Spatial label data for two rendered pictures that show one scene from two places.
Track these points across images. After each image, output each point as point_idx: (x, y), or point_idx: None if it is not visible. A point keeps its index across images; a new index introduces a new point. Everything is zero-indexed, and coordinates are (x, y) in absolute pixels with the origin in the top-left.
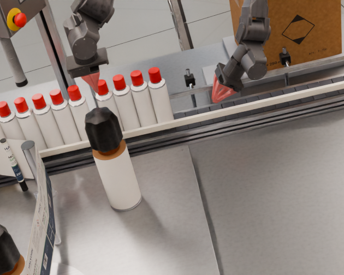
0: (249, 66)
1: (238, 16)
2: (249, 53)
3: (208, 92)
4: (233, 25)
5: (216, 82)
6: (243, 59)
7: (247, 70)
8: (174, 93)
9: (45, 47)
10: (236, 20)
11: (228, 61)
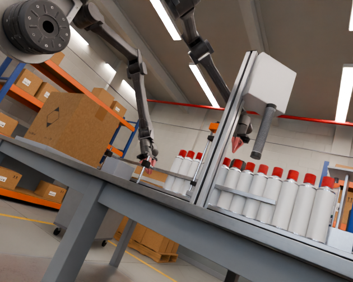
0: (157, 150)
1: (94, 127)
2: (153, 144)
3: (131, 174)
4: (65, 134)
5: (153, 160)
6: (154, 147)
7: (158, 152)
8: (162, 169)
9: (234, 129)
10: (81, 130)
11: (149, 149)
